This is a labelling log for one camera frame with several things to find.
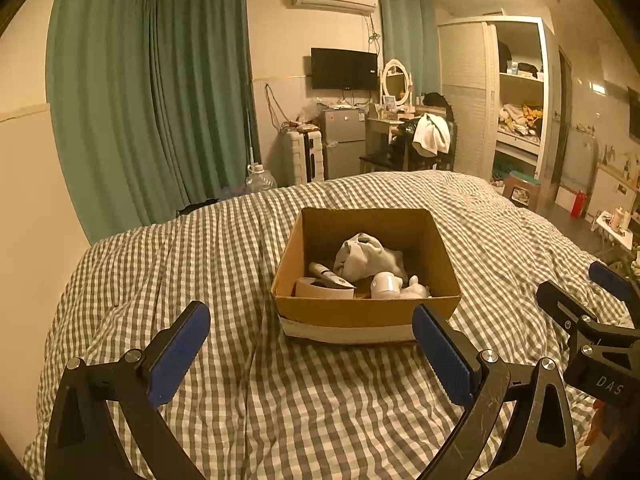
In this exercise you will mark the large clear water bottle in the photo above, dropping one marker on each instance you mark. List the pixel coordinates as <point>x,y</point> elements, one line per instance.
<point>261,180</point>

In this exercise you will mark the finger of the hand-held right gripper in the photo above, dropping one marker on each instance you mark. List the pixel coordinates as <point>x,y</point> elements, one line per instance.
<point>562,297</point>
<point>610,280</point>

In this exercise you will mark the white suitcase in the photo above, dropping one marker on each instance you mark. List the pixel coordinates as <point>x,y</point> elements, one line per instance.
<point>300,157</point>

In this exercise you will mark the wide green curtain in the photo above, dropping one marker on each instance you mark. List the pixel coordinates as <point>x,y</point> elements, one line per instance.
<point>205,95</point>
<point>100,110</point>

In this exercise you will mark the white wardrobe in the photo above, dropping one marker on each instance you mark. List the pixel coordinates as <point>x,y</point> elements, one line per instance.
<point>465,100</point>

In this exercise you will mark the small white tube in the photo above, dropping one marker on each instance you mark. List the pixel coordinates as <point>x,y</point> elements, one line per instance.
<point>325,272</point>

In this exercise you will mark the small white side table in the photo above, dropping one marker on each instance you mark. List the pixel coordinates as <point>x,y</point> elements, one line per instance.
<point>612,227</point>

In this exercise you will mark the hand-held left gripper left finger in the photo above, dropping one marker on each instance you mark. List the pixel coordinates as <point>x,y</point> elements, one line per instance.
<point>180,355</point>

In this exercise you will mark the red fire extinguisher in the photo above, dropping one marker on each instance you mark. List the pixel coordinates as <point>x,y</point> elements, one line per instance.
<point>579,205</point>

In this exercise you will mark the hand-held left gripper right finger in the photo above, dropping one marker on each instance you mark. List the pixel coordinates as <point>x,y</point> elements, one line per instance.
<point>442,360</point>

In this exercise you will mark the dark low stool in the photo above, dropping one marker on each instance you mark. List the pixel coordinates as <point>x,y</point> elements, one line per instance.
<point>375,162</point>

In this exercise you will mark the black bag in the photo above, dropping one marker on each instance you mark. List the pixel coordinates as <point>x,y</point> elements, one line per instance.
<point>436,102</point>

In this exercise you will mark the small photo frame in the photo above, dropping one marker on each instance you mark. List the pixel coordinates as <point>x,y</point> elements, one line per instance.
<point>389,102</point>

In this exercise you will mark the small grey fridge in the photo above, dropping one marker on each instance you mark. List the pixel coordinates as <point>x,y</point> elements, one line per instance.
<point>344,145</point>

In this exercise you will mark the green checked duvet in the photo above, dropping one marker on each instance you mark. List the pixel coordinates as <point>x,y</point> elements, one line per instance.
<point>200,260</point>

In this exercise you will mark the white sock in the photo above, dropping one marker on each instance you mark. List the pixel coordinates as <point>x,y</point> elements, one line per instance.
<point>360,257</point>

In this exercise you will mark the narrow green curtain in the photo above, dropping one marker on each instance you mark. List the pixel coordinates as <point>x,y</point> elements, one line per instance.
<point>407,30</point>

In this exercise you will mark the white animal figurine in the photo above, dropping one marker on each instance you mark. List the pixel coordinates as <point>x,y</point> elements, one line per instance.
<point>417,291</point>

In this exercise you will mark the white dressing table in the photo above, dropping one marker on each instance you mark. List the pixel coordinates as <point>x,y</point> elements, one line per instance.
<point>377,127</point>

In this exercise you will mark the brown cardboard box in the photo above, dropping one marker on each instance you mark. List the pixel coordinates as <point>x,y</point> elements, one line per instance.
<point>350,317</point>

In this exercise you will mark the black wall television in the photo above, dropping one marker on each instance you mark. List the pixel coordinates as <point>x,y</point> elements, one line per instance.
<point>344,68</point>

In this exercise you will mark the pile of clothes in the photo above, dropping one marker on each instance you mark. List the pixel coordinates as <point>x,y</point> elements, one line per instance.
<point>520,119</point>

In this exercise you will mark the white oval mirror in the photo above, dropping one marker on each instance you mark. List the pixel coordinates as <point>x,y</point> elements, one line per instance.
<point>396,81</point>

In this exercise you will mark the white towel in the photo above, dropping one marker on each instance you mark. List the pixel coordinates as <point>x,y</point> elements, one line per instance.
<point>430,135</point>

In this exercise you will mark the black chair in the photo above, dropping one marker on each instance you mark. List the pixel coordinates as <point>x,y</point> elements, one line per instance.
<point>450,152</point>

